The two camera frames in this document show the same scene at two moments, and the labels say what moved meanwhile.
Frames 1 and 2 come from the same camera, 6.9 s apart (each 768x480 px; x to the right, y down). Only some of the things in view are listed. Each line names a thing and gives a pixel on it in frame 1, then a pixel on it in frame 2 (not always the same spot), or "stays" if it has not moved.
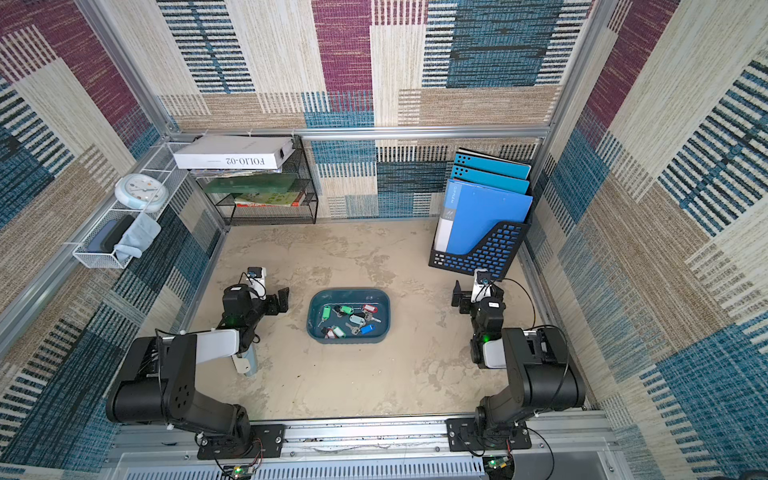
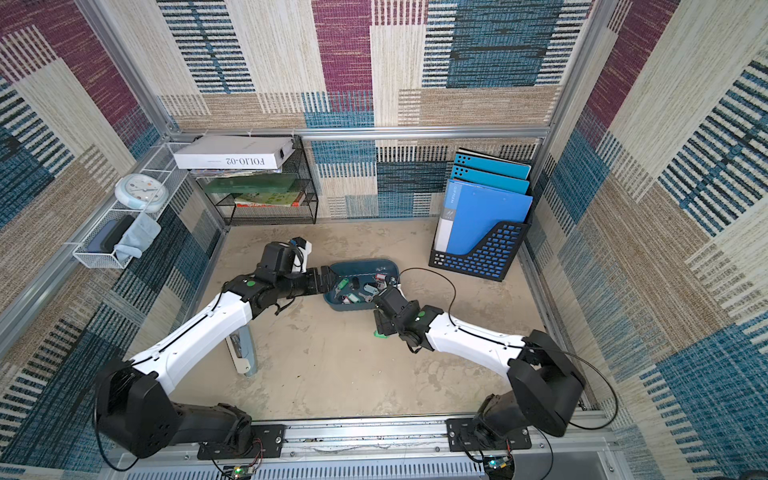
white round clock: (143, 192) stays
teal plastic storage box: (317, 299) -> (360, 282)
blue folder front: (470, 212) stays
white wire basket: (108, 243) stays
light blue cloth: (138, 237) stays
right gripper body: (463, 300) -> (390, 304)
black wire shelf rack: (286, 195) stays
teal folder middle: (475, 175) stays
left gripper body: (268, 307) -> (306, 284)
